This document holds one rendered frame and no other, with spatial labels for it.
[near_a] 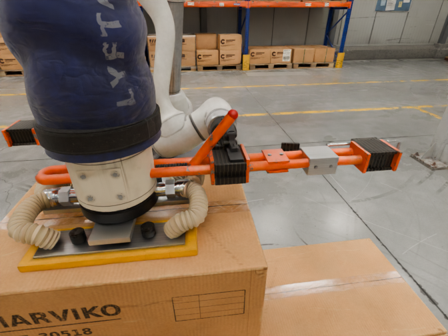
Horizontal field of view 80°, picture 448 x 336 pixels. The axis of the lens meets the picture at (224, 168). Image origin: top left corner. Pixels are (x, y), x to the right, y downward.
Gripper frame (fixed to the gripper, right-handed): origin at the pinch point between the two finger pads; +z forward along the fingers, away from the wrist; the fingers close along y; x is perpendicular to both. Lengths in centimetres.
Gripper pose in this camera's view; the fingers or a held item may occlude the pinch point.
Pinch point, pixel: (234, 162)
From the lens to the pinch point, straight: 61.8
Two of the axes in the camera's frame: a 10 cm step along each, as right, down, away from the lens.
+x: -9.9, 0.7, -1.2
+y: 0.0, 8.6, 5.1
